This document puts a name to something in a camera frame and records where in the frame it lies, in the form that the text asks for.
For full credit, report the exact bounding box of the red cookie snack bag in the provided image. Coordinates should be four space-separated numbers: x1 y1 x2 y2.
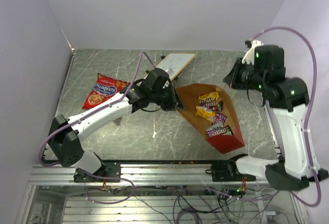
82 73 130 110

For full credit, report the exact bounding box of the purple m&m's packet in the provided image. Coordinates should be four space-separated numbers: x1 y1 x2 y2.
206 124 233 137

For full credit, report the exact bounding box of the purple candy packet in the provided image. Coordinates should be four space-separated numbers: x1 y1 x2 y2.
212 112 227 125

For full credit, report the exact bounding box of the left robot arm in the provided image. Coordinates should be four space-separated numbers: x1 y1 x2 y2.
46 68 184 181

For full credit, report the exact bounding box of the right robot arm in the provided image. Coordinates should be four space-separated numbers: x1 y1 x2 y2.
223 41 328 191

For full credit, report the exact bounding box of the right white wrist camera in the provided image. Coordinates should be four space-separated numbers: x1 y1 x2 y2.
242 40 264 65

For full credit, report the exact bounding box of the purple cable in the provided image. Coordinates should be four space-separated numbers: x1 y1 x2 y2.
38 51 157 204
257 27 322 207

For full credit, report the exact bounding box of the red brown paper bag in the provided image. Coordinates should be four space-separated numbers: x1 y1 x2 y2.
177 83 245 154

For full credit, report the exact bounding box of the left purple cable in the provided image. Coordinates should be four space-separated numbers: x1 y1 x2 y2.
38 51 157 204

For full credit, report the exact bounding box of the yellow m&m's candy packet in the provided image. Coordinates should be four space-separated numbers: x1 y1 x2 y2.
198 91 220 103

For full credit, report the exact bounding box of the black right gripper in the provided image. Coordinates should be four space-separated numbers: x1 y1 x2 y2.
224 57 267 92

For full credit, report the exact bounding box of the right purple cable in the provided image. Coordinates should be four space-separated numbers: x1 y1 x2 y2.
257 27 322 207

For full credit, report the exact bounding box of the aluminium mounting rail frame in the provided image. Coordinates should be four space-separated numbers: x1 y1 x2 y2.
20 161 310 223

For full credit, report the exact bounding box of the small whiteboard with yellow frame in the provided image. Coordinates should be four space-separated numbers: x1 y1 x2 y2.
156 53 196 83

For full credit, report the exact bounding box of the brown m&m's candy packet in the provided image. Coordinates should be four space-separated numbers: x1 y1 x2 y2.
200 100 224 111

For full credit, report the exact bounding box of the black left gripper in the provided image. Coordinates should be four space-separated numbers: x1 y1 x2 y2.
151 83 187 112

